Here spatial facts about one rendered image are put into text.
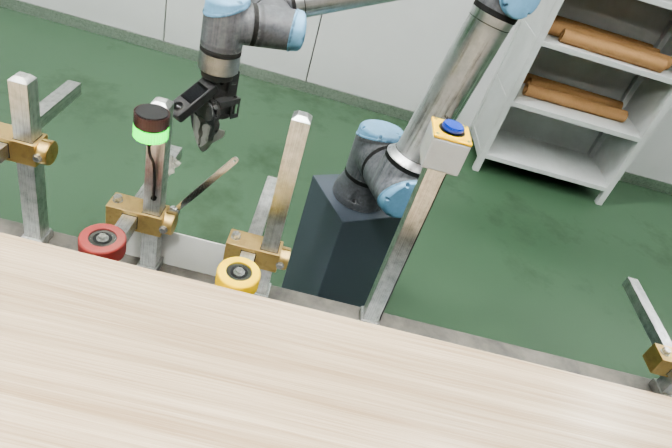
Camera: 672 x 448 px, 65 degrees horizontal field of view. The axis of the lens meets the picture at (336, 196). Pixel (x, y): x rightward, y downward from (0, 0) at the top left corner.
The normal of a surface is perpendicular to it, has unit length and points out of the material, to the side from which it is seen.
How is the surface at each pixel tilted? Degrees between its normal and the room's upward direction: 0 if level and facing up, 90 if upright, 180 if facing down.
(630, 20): 90
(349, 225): 90
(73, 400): 0
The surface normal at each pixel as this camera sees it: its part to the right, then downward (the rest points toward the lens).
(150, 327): 0.26, -0.78
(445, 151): -0.08, 0.57
